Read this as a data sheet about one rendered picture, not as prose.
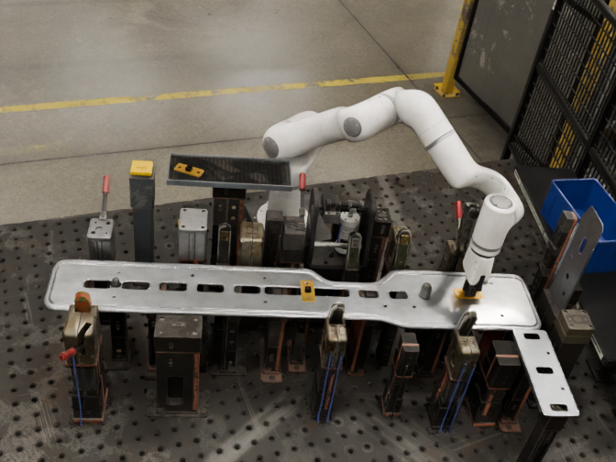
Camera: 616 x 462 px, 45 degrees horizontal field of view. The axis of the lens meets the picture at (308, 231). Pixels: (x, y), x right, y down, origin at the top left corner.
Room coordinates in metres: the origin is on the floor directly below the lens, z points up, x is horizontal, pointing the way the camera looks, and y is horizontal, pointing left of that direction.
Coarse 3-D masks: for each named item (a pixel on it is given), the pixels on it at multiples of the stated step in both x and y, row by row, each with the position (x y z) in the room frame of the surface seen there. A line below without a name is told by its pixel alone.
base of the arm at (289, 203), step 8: (272, 192) 2.03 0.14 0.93; (280, 192) 2.01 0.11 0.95; (288, 192) 2.01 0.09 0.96; (296, 192) 2.02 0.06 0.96; (272, 200) 2.03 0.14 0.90; (280, 200) 2.01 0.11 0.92; (288, 200) 2.01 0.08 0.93; (296, 200) 2.02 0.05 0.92; (264, 208) 2.10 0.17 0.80; (272, 208) 2.02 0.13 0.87; (280, 208) 2.01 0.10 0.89; (288, 208) 2.01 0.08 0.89; (296, 208) 2.03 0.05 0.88; (264, 216) 2.06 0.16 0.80; (304, 216) 2.09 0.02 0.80; (264, 224) 2.02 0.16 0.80
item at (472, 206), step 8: (464, 208) 1.75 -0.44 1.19; (472, 208) 1.74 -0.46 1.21; (464, 216) 1.74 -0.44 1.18; (472, 216) 1.71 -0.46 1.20; (464, 224) 1.73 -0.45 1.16; (472, 224) 1.73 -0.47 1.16; (464, 232) 1.74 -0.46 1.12; (472, 232) 1.73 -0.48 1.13; (456, 240) 1.73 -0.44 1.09; (464, 240) 1.73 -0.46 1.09; (456, 248) 1.72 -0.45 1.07
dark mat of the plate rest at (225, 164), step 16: (176, 160) 1.82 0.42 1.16; (192, 160) 1.83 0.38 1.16; (208, 160) 1.84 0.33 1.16; (224, 160) 1.85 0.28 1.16; (240, 160) 1.87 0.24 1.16; (256, 160) 1.88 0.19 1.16; (176, 176) 1.74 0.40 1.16; (192, 176) 1.75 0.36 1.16; (208, 176) 1.76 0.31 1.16; (224, 176) 1.78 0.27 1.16; (240, 176) 1.79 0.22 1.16; (256, 176) 1.80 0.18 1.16; (272, 176) 1.81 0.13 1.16; (288, 176) 1.83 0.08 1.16
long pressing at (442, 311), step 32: (64, 288) 1.38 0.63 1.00; (96, 288) 1.40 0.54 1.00; (192, 288) 1.46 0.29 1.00; (224, 288) 1.48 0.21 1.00; (320, 288) 1.54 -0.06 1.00; (352, 288) 1.55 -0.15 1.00; (384, 288) 1.57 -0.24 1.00; (416, 288) 1.60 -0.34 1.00; (448, 288) 1.62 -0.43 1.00; (512, 288) 1.66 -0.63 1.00; (384, 320) 1.45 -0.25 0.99; (416, 320) 1.47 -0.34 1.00; (448, 320) 1.49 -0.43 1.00; (480, 320) 1.50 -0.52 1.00; (512, 320) 1.52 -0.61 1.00
